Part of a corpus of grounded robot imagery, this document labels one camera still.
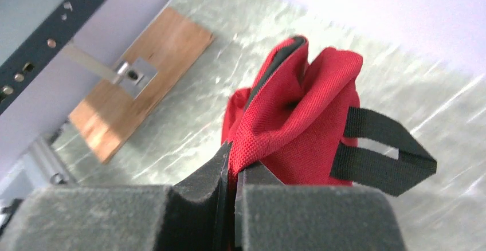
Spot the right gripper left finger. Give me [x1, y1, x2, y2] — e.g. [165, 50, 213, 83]
[1, 143, 232, 250]

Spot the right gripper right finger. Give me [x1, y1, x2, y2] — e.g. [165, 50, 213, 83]
[234, 163, 406, 250]

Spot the red backpack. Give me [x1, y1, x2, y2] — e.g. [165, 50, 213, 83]
[222, 36, 437, 196]

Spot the wooden board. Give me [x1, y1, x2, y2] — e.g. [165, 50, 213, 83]
[69, 7, 214, 163]

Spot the dark grey rack server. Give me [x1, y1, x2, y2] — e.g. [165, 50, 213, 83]
[0, 0, 158, 115]

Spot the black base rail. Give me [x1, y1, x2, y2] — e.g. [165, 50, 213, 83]
[0, 135, 77, 235]

